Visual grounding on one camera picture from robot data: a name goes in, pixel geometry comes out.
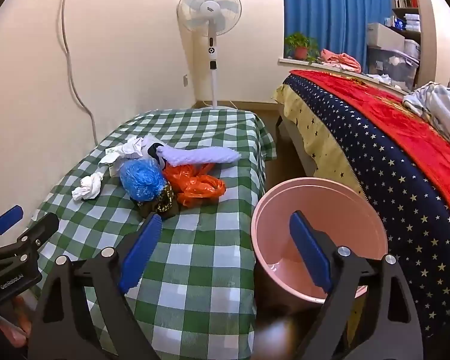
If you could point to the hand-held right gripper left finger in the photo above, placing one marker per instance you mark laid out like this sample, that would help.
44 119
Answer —
140 249

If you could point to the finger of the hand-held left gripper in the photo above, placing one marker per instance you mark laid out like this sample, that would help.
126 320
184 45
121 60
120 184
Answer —
41 228
9 218

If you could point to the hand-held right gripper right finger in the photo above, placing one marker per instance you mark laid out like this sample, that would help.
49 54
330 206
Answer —
309 249

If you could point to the pink plastic bucket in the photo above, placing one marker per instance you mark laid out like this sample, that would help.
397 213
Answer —
277 225

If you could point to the dark patterned wrapper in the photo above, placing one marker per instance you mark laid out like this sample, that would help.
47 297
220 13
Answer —
163 202

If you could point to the white tissue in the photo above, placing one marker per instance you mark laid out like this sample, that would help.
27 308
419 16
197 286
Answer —
88 187

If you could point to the blue plastic bag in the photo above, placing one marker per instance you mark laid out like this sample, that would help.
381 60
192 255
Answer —
142 180

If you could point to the orange plastic bag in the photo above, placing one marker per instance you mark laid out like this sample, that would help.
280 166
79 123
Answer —
195 189

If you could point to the black and white wrapper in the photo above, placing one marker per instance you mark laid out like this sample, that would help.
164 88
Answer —
152 152

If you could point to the white paper wrapper green print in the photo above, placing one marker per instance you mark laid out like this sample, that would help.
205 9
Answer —
125 150

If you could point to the person's left hand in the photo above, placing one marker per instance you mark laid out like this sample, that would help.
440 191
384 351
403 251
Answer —
20 315

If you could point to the green checked tablecloth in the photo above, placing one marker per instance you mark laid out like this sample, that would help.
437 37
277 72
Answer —
210 270

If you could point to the yellow star-print bed skirt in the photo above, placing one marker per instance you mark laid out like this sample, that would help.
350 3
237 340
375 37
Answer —
322 135

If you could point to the red blanket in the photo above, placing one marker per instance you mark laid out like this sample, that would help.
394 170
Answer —
390 116

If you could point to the pink clothes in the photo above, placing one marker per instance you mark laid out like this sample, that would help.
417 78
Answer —
341 60

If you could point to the potted green plant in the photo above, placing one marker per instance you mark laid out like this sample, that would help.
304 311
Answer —
302 50

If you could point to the clear plastic storage box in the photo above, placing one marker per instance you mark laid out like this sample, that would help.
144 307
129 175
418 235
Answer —
393 65

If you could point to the white plastic container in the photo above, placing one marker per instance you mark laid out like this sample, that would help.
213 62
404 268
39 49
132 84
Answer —
411 48

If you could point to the beige cardboard box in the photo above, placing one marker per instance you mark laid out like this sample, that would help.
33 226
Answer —
384 35

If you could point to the blue curtain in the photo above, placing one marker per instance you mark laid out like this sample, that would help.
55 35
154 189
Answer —
322 7

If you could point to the blue and white packages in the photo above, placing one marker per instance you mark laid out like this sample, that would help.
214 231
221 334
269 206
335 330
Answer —
405 23

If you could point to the white standing fan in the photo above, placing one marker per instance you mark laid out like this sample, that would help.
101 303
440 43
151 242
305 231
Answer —
210 9

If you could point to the wooden bookshelf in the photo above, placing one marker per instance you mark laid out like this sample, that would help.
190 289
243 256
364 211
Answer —
407 10

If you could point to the row of books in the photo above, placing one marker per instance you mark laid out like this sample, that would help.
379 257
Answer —
403 0

